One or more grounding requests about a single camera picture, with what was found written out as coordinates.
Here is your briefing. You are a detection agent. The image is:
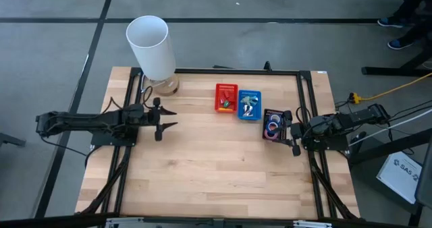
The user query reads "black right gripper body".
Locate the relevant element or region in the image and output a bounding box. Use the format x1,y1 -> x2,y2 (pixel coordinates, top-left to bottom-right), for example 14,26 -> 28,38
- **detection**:
283,110 -> 304,157

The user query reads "blue plastic basket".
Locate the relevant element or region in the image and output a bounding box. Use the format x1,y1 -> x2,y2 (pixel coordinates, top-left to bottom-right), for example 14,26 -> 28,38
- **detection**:
237,89 -> 263,121

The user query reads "black desk foot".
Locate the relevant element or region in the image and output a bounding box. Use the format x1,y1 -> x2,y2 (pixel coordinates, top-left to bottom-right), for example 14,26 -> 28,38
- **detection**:
347,128 -> 432,167

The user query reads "white cable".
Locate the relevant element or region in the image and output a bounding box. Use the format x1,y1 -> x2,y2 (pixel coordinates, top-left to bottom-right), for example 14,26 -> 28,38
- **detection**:
349,108 -> 432,146

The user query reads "silver frame bracket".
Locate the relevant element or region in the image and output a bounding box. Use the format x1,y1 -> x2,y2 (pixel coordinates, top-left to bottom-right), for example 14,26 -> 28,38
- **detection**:
292,219 -> 333,228
104,217 -> 145,228

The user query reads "black power cable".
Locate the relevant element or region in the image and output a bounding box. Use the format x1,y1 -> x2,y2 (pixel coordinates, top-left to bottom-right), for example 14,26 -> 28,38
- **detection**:
333,98 -> 432,121

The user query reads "person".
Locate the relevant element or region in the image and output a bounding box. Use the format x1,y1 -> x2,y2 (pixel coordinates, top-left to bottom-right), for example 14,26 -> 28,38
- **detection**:
377,0 -> 432,51

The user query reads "black plastic basket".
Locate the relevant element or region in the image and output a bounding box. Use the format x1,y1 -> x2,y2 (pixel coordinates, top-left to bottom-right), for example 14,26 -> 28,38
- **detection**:
262,108 -> 288,142

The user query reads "red plastic basket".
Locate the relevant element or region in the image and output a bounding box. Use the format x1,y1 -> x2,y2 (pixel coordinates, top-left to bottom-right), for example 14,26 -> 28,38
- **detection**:
214,83 -> 239,115

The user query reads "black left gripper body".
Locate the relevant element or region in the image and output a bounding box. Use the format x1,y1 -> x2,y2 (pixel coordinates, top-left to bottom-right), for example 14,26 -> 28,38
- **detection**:
144,96 -> 163,142

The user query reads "yellow extension cord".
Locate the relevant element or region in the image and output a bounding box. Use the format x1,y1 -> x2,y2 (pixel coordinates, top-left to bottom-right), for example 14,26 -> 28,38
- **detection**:
349,72 -> 432,105

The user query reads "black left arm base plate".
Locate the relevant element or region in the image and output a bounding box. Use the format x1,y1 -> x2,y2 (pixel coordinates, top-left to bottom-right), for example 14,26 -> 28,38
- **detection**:
90,125 -> 138,148

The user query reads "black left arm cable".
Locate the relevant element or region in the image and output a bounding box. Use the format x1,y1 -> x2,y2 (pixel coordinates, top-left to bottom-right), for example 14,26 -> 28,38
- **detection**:
39,133 -> 94,169

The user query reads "white printed cardboard box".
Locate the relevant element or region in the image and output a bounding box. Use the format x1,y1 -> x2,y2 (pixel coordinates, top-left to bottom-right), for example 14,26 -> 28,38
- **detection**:
375,150 -> 423,205

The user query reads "grey furniture foot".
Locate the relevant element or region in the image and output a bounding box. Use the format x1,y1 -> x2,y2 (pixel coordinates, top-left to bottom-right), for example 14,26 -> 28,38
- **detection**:
0,129 -> 27,148

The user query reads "black desk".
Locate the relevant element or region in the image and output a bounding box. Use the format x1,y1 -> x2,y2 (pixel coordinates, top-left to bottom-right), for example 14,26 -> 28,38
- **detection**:
361,0 -> 432,78

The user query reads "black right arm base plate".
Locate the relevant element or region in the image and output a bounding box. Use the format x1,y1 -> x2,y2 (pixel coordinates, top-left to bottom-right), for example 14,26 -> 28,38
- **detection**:
301,133 -> 350,152

